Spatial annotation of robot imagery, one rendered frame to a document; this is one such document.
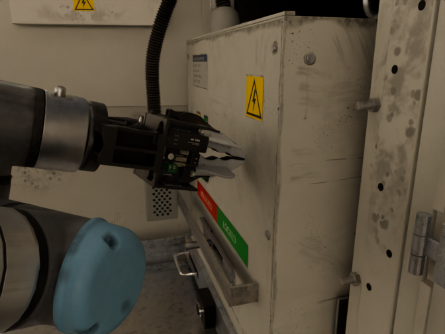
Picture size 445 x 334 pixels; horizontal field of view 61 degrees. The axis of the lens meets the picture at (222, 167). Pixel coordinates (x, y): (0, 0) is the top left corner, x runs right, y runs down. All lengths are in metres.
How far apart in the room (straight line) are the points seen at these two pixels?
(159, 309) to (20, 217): 0.63
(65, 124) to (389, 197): 0.30
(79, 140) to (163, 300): 0.57
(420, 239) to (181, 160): 0.24
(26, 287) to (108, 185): 0.82
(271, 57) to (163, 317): 0.58
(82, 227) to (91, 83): 0.76
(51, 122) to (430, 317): 0.35
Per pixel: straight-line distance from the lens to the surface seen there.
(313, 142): 0.42
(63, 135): 0.36
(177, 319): 0.82
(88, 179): 1.05
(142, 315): 0.84
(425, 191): 0.35
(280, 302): 0.49
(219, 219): 0.66
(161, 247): 0.99
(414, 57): 0.36
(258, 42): 0.45
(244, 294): 0.52
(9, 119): 0.36
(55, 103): 0.37
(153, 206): 0.85
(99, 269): 0.25
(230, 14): 0.77
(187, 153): 0.41
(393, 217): 0.39
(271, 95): 0.42
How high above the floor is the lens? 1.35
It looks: 16 degrees down
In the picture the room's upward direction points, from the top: straight up
